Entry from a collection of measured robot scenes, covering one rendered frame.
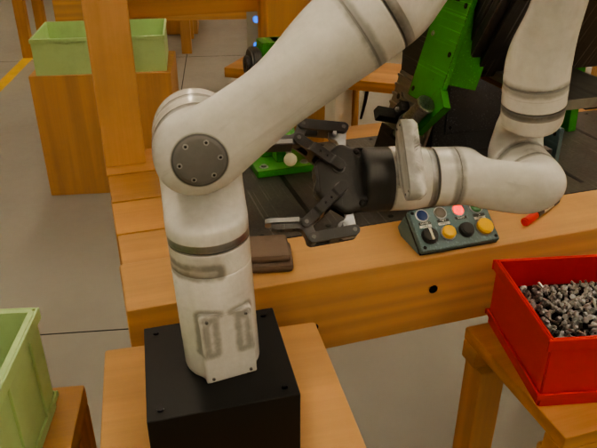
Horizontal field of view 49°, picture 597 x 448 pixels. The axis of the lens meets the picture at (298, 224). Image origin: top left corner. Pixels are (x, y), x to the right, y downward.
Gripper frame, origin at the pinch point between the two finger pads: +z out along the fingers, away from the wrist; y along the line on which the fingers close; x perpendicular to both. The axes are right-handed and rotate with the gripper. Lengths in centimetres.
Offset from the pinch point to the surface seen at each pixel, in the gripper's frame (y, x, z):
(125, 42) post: 52, -55, 22
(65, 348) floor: 1, -170, 59
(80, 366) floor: -6, -163, 52
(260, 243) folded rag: 1.8, -34.7, -1.4
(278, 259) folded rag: -1.7, -32.1, -3.9
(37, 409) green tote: -22.2, -22.8, 30.4
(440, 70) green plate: 34, -37, -38
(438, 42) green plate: 40, -37, -38
